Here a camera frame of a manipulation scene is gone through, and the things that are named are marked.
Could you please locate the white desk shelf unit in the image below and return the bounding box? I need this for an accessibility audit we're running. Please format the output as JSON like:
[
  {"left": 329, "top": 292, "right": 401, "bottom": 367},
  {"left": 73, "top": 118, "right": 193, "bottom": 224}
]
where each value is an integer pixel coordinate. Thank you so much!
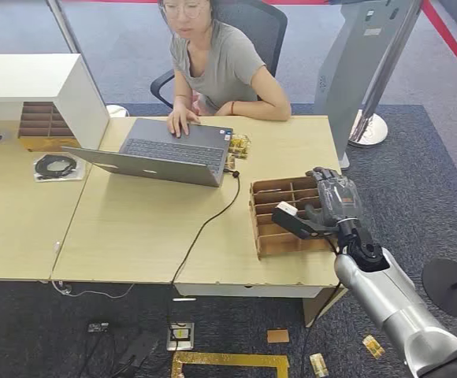
[{"left": 0, "top": 54, "right": 110, "bottom": 153}]

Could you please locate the person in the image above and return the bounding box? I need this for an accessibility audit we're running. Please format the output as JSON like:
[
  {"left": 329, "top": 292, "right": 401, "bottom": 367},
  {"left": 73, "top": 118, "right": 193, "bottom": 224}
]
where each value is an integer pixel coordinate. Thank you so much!
[{"left": 157, "top": 0, "right": 292, "bottom": 139}]

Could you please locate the thin white cable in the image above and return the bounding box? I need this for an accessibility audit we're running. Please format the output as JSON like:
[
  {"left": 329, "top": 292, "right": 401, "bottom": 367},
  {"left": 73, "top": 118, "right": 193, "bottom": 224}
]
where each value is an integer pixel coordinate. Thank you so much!
[{"left": 51, "top": 240, "right": 136, "bottom": 300}]

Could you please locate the bagged coiled black cable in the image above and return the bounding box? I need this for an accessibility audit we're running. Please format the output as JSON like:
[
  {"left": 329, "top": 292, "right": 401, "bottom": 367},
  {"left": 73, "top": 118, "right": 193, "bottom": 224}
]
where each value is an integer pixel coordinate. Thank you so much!
[{"left": 33, "top": 152, "right": 86, "bottom": 183}]

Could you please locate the wooden desk leg panel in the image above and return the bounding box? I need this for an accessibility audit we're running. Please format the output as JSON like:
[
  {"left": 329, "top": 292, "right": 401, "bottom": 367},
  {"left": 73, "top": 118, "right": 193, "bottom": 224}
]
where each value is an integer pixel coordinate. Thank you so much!
[{"left": 301, "top": 286, "right": 348, "bottom": 329}]

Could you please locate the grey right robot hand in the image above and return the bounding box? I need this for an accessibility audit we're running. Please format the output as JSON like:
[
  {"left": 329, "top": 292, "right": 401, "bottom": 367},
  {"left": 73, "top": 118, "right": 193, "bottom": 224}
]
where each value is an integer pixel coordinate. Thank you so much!
[{"left": 304, "top": 166, "right": 364, "bottom": 228}]

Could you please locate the gold patterned card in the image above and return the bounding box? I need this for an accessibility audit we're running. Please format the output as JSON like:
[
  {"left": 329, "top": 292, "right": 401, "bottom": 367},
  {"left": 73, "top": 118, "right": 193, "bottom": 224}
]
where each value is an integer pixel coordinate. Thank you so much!
[
  {"left": 309, "top": 352, "right": 329, "bottom": 378},
  {"left": 362, "top": 334, "right": 386, "bottom": 361}
]

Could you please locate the brown card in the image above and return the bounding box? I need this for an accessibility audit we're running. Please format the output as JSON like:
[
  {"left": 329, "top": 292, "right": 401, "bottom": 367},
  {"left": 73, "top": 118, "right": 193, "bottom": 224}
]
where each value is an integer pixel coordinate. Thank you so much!
[{"left": 267, "top": 328, "right": 290, "bottom": 345}]

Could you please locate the yellow floor tape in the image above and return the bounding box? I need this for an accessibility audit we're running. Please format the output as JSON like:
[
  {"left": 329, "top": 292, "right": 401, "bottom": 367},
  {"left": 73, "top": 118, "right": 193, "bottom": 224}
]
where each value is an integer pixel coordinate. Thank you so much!
[{"left": 170, "top": 350, "right": 291, "bottom": 378}]

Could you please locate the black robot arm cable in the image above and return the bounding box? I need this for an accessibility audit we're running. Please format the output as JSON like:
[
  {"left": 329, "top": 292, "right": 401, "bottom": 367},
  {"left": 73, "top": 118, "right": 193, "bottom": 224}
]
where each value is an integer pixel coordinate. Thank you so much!
[{"left": 298, "top": 237, "right": 343, "bottom": 378}]

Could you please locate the wooden card organizer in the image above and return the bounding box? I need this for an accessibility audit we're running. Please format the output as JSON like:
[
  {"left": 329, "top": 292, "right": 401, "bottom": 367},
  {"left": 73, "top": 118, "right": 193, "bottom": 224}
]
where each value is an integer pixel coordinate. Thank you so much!
[
  {"left": 17, "top": 102, "right": 82, "bottom": 154},
  {"left": 249, "top": 176, "right": 335, "bottom": 261}
]

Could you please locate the black laptop power cable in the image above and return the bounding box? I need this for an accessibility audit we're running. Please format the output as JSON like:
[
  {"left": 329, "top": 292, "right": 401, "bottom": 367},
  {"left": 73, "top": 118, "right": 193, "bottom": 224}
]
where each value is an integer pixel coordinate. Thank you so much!
[{"left": 167, "top": 168, "right": 242, "bottom": 340}]

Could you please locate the large gold snack packet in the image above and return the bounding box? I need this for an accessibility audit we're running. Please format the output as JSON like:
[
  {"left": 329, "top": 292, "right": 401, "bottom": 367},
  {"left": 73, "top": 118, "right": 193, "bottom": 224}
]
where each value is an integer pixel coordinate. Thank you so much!
[{"left": 228, "top": 134, "right": 251, "bottom": 160}]

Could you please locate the grey laptop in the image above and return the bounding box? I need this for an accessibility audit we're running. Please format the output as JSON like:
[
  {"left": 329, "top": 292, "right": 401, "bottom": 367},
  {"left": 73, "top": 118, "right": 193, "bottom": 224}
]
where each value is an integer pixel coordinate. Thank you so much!
[{"left": 62, "top": 117, "right": 234, "bottom": 188}]

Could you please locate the grey kiosk stand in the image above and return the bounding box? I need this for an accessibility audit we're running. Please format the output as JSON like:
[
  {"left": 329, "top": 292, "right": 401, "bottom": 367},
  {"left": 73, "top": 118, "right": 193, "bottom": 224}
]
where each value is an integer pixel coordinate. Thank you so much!
[{"left": 313, "top": 0, "right": 423, "bottom": 169}]

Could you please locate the black office chair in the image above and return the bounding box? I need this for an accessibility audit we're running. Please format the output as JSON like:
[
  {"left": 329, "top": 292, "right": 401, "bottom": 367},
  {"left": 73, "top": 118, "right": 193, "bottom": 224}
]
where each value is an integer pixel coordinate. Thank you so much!
[{"left": 150, "top": 0, "right": 289, "bottom": 110}]

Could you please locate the red barrier belt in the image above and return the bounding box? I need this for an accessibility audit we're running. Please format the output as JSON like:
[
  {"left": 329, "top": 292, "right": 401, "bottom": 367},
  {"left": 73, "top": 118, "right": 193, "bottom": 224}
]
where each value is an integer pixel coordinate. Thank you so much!
[{"left": 421, "top": 0, "right": 457, "bottom": 89}]

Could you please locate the person's right hand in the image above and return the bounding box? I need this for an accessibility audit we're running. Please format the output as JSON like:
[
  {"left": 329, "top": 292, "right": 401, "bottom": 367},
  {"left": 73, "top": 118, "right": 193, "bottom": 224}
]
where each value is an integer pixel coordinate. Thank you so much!
[{"left": 167, "top": 101, "right": 201, "bottom": 139}]

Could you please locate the black round stand base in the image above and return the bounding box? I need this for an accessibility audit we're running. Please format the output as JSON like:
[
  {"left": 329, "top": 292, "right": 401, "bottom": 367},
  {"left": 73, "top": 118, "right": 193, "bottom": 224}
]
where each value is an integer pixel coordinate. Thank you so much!
[{"left": 422, "top": 258, "right": 457, "bottom": 321}]

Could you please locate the metal floor socket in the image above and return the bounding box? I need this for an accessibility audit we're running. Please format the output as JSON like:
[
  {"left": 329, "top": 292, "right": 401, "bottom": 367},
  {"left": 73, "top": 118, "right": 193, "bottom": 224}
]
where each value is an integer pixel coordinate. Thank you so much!
[{"left": 166, "top": 321, "right": 195, "bottom": 352}]

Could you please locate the metal pole with white base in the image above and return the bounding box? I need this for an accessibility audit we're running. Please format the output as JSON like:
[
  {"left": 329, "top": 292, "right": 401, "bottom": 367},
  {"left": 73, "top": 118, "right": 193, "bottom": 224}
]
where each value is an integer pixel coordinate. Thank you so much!
[{"left": 46, "top": 0, "right": 130, "bottom": 119}]

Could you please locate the chrome stanchion post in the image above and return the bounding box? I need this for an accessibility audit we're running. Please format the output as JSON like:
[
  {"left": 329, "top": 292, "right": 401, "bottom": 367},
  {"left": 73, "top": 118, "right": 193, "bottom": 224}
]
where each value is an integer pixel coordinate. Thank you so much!
[{"left": 348, "top": 0, "right": 427, "bottom": 149}]

